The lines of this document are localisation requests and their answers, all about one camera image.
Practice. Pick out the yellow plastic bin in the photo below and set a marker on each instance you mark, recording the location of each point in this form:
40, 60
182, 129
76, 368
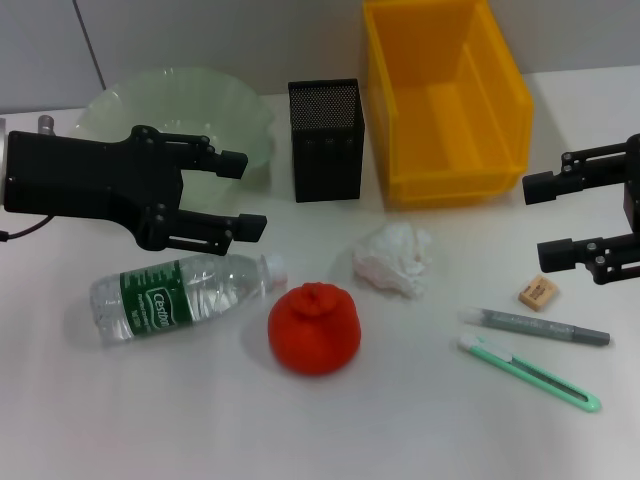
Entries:
425, 60

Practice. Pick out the pale green glass fruit plate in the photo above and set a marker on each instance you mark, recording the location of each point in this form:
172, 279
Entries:
175, 95

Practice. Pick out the mint green utility knife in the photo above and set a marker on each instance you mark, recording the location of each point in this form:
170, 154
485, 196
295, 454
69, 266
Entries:
540, 379

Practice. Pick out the clear green-label water bottle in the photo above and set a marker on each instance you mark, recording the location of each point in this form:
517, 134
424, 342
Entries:
150, 305

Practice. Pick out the grey marker pen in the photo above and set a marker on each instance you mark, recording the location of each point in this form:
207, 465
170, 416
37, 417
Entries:
530, 325

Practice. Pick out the beige eraser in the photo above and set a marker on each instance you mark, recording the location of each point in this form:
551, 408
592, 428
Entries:
538, 294

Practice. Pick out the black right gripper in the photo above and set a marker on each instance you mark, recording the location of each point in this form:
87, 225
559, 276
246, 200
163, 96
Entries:
633, 200

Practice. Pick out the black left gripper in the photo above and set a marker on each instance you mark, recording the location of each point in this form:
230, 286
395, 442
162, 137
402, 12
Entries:
90, 180

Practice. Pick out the white paper ball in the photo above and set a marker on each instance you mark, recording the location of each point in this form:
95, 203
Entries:
392, 260

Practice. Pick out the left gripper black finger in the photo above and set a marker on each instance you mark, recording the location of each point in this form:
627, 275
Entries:
250, 229

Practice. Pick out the black mesh pen holder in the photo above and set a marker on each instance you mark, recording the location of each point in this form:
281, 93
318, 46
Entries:
327, 145

